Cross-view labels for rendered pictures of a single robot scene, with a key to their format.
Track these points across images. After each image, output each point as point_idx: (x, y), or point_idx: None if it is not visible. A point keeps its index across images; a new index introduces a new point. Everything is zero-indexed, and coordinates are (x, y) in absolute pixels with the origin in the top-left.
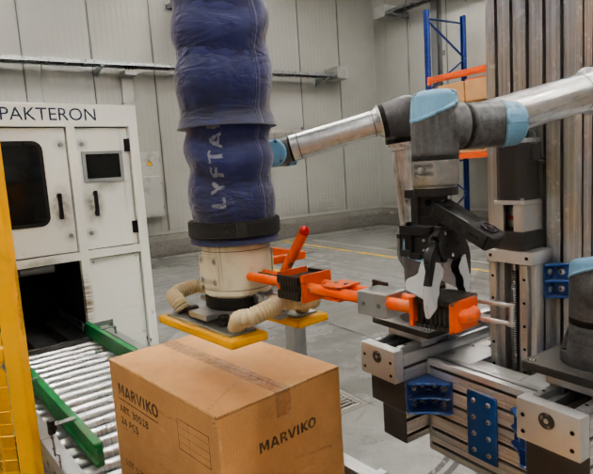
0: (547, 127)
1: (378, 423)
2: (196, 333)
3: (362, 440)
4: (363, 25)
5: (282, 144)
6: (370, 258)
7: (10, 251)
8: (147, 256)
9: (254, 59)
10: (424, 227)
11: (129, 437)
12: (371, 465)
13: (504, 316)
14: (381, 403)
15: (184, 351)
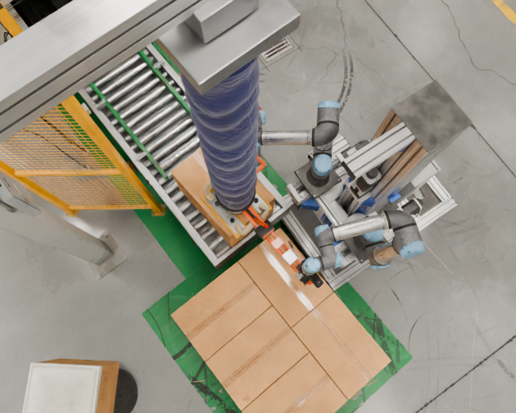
0: (385, 176)
1: (301, 72)
2: (221, 221)
3: (289, 89)
4: None
5: (258, 144)
6: None
7: (116, 154)
8: None
9: (249, 183)
10: (302, 273)
11: (184, 192)
12: (291, 112)
13: (346, 197)
14: (306, 48)
15: (205, 168)
